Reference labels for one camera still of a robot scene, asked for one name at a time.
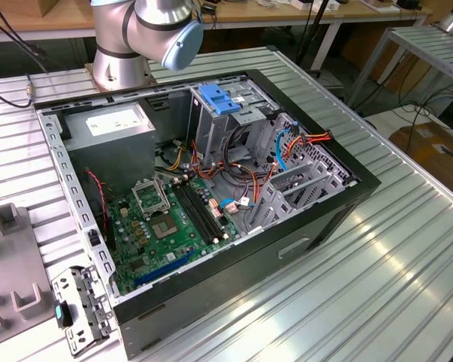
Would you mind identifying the metal disk bay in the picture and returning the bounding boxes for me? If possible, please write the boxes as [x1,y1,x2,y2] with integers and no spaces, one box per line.
[245,111,359,234]

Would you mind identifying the black RAM slot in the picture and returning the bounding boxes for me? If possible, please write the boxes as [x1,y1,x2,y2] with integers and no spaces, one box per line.
[182,180,223,241]
[173,183,214,245]
[186,179,230,240]
[177,182,219,244]

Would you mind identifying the grey metal drive cage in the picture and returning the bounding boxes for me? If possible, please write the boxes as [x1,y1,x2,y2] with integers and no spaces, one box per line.
[188,77,280,167]

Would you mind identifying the CPU socket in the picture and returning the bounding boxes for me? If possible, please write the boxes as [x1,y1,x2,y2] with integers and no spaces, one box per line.
[150,214,182,241]

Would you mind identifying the blue plastic drive latch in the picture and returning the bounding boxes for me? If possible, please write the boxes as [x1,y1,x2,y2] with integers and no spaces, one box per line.
[198,83,242,117]

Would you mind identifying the metal socket cover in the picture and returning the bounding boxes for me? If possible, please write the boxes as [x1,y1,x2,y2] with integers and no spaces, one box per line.
[131,176,171,220]

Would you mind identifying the green motherboard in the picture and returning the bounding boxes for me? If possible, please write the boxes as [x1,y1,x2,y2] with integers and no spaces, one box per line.
[105,175,242,297]

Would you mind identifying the black PC case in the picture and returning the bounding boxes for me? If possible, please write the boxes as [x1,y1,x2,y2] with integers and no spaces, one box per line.
[32,69,382,361]

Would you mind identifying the blue expansion slot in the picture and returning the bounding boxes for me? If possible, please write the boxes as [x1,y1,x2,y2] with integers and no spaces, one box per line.
[134,250,196,287]

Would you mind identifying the grey power supply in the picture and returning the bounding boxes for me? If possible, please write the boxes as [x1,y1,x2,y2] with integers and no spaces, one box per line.
[62,101,158,199]

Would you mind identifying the wooden desk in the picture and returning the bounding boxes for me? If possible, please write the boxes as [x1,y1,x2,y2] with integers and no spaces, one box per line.
[0,0,433,75]

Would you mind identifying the black stand legs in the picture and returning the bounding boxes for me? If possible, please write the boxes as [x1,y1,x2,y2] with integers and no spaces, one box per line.
[296,0,333,75]

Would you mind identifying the labelled cardboard box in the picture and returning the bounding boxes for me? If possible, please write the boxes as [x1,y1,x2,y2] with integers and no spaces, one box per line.
[388,122,453,193]

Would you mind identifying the black teal clip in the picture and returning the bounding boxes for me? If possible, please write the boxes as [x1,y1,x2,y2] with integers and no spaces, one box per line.
[54,300,76,330]

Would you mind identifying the grey parts rack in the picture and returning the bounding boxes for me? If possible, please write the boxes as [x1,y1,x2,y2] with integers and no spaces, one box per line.
[0,202,58,350]

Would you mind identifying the metal slat side table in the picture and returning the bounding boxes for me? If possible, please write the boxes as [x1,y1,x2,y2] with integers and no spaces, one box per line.
[347,24,453,110]

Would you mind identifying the small brown carton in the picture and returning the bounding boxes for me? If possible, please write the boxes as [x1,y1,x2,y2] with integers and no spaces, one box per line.
[36,0,57,18]

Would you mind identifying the power supply wire bundle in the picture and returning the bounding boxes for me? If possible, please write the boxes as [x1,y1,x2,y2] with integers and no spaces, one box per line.
[156,137,276,207]

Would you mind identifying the blue data wire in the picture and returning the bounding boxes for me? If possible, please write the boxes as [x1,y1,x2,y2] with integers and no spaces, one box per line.
[274,120,299,173]
[217,198,257,213]

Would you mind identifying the orange red power wire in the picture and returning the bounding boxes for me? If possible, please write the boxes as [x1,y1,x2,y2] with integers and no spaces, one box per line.
[282,127,333,159]

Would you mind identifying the red black fan wire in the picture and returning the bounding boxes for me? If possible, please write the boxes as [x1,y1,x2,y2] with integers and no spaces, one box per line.
[83,168,112,250]

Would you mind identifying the metal expansion card bracket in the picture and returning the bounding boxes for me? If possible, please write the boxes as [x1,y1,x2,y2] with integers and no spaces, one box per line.
[51,265,114,358]

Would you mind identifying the cable with brass connector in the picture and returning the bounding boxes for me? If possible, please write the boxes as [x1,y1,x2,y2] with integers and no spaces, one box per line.
[0,73,37,110]

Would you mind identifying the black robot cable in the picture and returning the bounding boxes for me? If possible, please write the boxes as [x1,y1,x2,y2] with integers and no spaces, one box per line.
[0,13,48,72]

